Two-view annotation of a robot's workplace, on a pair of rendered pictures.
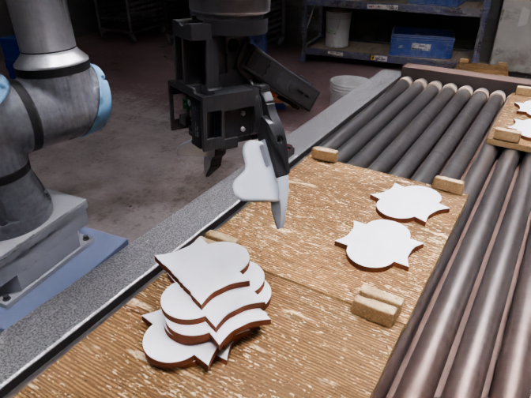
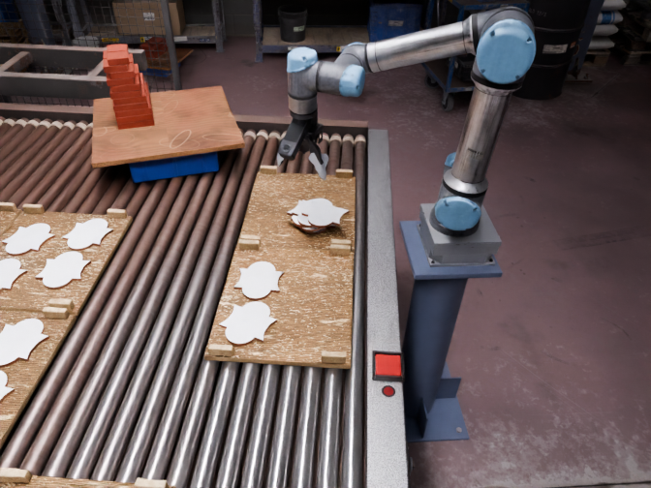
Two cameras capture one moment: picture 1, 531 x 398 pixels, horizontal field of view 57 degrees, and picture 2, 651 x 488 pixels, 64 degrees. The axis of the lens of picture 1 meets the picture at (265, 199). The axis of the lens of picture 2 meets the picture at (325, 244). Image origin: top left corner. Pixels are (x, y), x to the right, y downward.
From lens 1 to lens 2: 181 cm
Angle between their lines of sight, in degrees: 105
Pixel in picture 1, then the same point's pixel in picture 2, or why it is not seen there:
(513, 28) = not seen: outside the picture
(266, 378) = (281, 212)
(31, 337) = (379, 206)
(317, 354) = (267, 224)
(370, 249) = (262, 271)
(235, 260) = (314, 218)
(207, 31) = not seen: hidden behind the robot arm
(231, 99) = not seen: hidden behind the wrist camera
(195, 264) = (327, 211)
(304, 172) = (338, 335)
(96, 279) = (385, 230)
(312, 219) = (305, 289)
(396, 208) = (255, 310)
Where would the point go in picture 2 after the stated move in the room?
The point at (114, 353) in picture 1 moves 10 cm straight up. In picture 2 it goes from (339, 203) to (340, 178)
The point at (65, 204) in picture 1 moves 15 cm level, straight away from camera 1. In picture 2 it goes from (439, 237) to (485, 258)
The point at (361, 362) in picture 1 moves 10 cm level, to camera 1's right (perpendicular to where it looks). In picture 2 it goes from (250, 227) to (219, 235)
